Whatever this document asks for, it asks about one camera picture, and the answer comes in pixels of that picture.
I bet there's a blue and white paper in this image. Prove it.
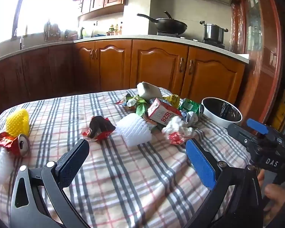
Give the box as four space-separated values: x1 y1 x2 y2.
182 110 200 127

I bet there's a group of condiment bottles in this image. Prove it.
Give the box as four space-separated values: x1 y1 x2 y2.
106 21 123 36

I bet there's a kitchen faucet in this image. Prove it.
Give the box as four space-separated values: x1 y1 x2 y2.
13 27 25 50

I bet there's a beige paper bag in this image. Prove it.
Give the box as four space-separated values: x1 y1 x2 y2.
136 82 162 100

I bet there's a yellow snack packet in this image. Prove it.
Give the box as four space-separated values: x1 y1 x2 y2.
163 94 181 107

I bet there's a steel cooking pot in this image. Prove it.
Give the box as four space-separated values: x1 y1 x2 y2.
199 21 228 42

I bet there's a window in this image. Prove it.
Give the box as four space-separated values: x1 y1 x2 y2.
0 0 79 45

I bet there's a white round waste bin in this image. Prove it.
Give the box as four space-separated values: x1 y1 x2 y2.
201 97 243 129

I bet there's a green snack packet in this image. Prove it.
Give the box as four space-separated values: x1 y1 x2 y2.
178 98 205 117

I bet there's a green leaf-print pouch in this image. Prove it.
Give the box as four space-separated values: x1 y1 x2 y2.
114 94 149 117

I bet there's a crushed red drink can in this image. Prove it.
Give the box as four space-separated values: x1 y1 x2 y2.
0 132 31 157

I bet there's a plaid tablecloth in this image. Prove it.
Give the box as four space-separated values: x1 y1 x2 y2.
0 87 252 228

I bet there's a yellow foam fruit net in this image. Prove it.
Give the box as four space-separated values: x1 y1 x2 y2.
5 108 30 136

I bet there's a yellow box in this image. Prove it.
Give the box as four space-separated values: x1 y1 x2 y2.
273 89 285 124

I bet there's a person's right hand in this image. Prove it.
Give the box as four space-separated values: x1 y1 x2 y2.
257 169 285 221

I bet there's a dark and red snack wrapper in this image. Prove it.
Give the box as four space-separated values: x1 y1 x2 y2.
83 116 116 143

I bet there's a wooden base cabinet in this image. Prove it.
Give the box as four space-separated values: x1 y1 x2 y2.
0 39 246 105

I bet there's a utensil rack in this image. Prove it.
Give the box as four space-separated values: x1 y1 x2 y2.
43 21 63 41

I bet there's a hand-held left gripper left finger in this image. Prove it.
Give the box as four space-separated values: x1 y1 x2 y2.
10 138 91 228

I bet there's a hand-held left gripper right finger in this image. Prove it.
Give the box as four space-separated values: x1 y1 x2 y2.
185 138 263 228

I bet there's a gas stove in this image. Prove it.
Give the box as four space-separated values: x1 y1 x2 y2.
155 31 226 49

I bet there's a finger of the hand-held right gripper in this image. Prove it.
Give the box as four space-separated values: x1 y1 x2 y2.
246 118 285 145
227 123 262 152

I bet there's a black bin liner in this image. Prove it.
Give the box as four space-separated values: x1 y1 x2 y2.
204 98 241 122

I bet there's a wooden framed glass door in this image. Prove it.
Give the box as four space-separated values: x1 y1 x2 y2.
230 0 285 124

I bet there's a black wok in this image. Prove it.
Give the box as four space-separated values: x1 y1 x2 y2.
137 11 188 35

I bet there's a red and white carton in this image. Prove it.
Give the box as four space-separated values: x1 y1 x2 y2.
147 98 183 126

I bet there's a crumpled white plastic wrapper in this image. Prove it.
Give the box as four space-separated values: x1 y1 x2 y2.
161 116 194 146

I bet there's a white kitchen countertop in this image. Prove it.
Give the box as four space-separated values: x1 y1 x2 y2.
0 34 250 64

